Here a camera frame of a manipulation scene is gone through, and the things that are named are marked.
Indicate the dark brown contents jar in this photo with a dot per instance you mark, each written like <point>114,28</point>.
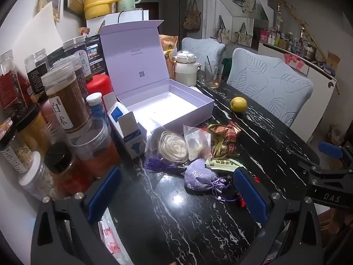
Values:
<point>66,63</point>

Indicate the black snack bag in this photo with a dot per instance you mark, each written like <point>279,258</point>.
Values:
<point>96,52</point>

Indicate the metal spoon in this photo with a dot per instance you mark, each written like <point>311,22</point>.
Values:
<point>210,66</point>

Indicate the white cabinet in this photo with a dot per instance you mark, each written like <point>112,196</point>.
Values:
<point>311,93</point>

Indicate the pink cloth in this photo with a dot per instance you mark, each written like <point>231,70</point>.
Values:
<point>295,60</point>

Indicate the red berries jar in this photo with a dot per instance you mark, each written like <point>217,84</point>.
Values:
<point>11,85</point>

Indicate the chair with leaf cover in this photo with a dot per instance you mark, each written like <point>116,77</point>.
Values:
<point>201,48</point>
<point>264,80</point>

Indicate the white fridge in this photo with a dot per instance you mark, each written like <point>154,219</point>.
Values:
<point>129,16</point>

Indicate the orange snack bag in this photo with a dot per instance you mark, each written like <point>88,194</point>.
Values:
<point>168,47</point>

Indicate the glass cup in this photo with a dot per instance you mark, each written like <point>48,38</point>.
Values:
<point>213,77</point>

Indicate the clear jar orange contents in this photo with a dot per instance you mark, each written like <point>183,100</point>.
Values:
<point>93,149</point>

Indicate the blue white medicine box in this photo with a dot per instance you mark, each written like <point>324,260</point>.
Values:
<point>124,127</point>

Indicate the jar with black label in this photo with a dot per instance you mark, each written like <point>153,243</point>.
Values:
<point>37,71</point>

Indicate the green bag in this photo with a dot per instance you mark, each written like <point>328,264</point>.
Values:
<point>226,65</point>

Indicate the white rose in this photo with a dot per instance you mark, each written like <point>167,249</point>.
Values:
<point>172,146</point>

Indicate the black lid jar red contents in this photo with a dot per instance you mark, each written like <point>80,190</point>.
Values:
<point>60,162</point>

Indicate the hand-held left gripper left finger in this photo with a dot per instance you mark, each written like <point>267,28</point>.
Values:
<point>104,190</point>

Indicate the red bottle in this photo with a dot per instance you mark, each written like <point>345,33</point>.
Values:
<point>99,85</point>

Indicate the white lid jar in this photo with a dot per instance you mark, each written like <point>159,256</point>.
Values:
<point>35,176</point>

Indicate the red white packet strip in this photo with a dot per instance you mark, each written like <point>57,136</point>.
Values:
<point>110,240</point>

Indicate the row of cosmetic bottles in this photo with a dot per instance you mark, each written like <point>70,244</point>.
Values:
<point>286,42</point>

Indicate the clear bag with white contents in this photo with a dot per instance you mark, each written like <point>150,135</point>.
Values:
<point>194,140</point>

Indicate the yellow lemon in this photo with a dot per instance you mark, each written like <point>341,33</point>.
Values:
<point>240,104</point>

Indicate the purple embroidered sachet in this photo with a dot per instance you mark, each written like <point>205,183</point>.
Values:
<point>198,178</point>

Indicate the brown powder jar white label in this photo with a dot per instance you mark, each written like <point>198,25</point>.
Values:
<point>69,99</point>

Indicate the blue tablet tube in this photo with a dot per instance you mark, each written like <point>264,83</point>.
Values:
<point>96,105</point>

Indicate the snack packets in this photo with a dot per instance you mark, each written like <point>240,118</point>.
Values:
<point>230,143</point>

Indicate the brown floral tote bag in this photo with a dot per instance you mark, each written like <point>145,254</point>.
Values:
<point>192,19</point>

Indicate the dark wooden door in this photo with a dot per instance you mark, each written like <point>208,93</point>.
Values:
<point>151,9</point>

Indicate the green packet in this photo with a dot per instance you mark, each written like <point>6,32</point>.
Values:
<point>223,164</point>

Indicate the white foam board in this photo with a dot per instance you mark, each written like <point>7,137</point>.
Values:
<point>41,30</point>

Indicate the black lid jar pale slices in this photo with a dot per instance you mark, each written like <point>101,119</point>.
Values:
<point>13,149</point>

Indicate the wooden pole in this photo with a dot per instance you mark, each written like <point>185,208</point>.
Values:
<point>311,36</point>

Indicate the lavender gift box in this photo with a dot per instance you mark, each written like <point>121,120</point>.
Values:
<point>132,60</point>

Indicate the black lid jar yellow contents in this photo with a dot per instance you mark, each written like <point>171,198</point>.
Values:
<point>31,127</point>

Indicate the cream intercom panel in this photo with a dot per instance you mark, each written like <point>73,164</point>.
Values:
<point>51,0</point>

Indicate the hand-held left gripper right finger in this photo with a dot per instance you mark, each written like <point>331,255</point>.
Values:
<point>249,198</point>

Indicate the cream bag on hanger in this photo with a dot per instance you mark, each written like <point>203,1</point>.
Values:
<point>245,4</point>

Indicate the cream tote bag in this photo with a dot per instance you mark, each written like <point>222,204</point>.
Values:
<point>224,34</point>
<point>243,37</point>

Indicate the red gold snack packet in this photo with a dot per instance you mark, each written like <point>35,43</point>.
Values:
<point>220,129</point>

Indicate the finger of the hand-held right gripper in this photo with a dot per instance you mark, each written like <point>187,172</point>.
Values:
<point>325,174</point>
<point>329,149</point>

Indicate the yellow pot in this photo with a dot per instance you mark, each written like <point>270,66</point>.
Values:
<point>95,8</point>

